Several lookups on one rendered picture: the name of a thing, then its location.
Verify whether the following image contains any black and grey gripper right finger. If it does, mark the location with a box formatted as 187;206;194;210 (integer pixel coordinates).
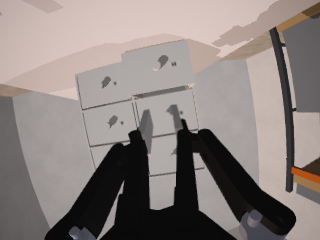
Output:
171;104;296;240

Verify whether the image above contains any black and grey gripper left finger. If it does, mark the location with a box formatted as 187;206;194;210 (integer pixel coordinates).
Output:
44;109;153;240

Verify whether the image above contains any grey drawer front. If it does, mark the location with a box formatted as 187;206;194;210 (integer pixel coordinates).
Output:
148;137;204;175
83;103;137;146
136;92;198;136
91;147;111;169
77;64;132;109
121;40;195;98

